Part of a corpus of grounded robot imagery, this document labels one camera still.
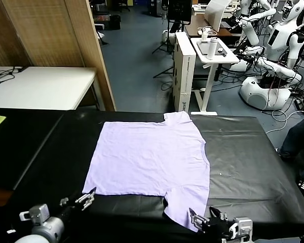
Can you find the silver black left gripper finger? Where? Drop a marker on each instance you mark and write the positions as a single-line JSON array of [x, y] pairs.
[[87, 198], [64, 201]]

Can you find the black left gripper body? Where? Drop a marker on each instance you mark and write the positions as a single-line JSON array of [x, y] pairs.
[[69, 211]]

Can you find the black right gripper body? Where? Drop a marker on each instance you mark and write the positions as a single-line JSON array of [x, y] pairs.
[[218, 226]]

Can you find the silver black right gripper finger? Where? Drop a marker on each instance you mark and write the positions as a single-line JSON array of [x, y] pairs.
[[197, 222], [219, 215]]

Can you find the lavender t-shirt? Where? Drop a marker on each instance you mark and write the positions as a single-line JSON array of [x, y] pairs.
[[147, 157]]

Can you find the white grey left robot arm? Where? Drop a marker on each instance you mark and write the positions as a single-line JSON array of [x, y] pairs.
[[50, 227]]

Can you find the white humanoid robot raised arm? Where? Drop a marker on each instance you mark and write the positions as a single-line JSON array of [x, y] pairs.
[[250, 33]]

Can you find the black plastic table cover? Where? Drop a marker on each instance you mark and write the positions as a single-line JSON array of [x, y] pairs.
[[243, 164]]

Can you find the black side table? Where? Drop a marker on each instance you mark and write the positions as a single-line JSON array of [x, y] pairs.
[[20, 152]]

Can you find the dark shoe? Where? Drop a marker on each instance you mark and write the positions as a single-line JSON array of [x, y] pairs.
[[285, 155]]

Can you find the person leg blue jeans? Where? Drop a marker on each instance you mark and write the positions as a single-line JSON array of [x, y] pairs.
[[296, 134]]

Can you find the white rectangular table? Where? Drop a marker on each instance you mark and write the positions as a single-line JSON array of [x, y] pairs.
[[40, 86]]

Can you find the black power strip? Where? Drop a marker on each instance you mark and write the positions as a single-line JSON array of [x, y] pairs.
[[299, 103]]

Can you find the tall white cardboard box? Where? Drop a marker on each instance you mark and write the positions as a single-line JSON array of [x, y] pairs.
[[185, 76]]

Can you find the black floor tripod legs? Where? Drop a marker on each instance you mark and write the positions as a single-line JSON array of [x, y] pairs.
[[164, 71]]

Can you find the white standing desk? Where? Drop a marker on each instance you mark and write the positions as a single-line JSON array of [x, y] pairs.
[[228, 59]]

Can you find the small black desk device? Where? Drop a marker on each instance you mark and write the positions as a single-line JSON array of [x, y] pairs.
[[222, 52]]

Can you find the white water bottle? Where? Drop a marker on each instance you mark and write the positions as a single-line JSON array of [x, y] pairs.
[[212, 48]]

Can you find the wooden folding screen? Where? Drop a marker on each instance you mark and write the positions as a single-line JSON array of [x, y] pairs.
[[53, 33]]

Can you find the black bin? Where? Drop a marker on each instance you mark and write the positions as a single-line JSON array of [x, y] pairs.
[[114, 22]]

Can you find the black crate red print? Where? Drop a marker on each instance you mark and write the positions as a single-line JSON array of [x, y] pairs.
[[101, 18]]

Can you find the white humanoid robot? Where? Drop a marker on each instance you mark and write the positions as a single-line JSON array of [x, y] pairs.
[[278, 40]]

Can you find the black monitor stand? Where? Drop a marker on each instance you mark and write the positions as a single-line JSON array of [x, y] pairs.
[[170, 33]]

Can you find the brown wooden desk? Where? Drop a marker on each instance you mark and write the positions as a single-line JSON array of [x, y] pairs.
[[192, 29]]

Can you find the white curved panel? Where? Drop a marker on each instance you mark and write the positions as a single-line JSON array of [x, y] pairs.
[[215, 15]]

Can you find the black monitor screen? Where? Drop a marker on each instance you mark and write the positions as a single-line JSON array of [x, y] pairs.
[[178, 10]]

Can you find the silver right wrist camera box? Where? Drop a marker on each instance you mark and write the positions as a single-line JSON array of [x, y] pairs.
[[243, 225]]

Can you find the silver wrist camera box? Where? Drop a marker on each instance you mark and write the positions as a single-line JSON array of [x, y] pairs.
[[39, 213], [243, 225]]

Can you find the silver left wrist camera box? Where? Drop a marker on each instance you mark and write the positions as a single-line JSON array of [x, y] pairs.
[[39, 213]]

